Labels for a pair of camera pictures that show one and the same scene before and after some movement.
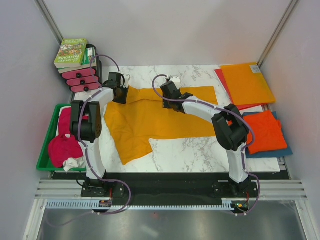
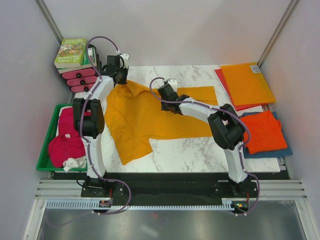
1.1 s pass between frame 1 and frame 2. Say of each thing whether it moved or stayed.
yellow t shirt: stayed
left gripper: moved
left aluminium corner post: stayed
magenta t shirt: stayed
